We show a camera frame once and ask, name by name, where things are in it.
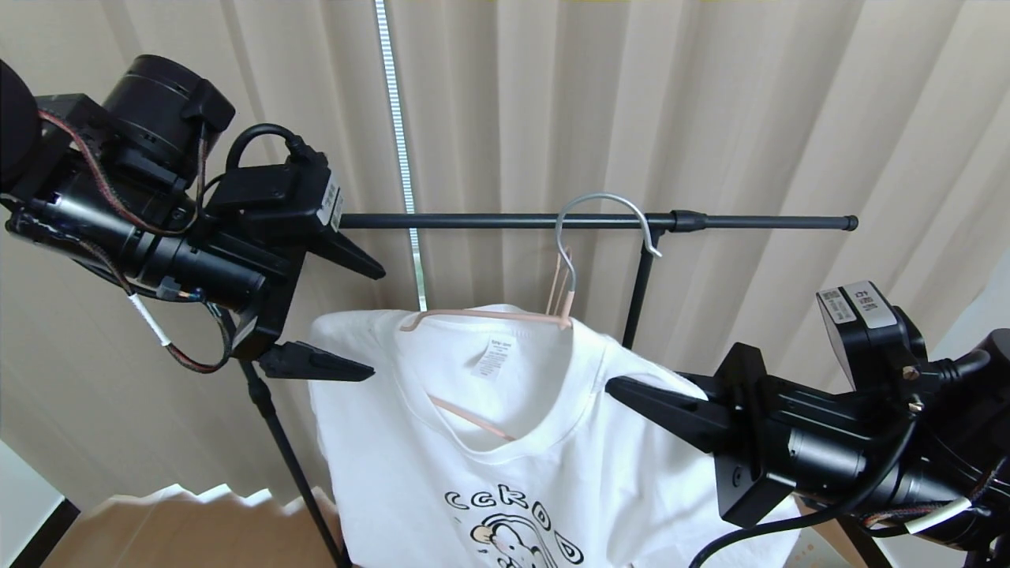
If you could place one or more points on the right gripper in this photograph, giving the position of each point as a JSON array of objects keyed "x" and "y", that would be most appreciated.
[{"x": 828, "y": 450}]

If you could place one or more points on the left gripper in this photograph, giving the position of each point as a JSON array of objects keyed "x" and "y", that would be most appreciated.
[{"x": 197, "y": 264}]

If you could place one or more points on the pink clothes hanger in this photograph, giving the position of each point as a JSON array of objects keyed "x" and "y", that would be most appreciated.
[
  {"x": 489, "y": 313},
  {"x": 555, "y": 284}
]

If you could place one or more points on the white printed t-shirt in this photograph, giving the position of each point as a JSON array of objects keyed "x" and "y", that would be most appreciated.
[{"x": 394, "y": 473}]

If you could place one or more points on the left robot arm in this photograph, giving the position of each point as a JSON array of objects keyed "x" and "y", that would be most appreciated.
[{"x": 158, "y": 110}]

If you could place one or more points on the black clothes rack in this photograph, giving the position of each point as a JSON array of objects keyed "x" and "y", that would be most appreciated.
[{"x": 489, "y": 221}]

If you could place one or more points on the beige curtain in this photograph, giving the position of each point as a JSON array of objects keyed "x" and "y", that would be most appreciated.
[{"x": 710, "y": 118}]

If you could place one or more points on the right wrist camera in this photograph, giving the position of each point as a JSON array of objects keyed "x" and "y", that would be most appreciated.
[{"x": 868, "y": 331}]

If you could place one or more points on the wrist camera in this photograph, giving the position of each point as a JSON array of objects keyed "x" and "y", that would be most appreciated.
[
  {"x": 276, "y": 189},
  {"x": 868, "y": 331}
]

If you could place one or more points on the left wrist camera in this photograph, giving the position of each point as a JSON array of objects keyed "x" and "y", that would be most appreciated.
[{"x": 276, "y": 189}]

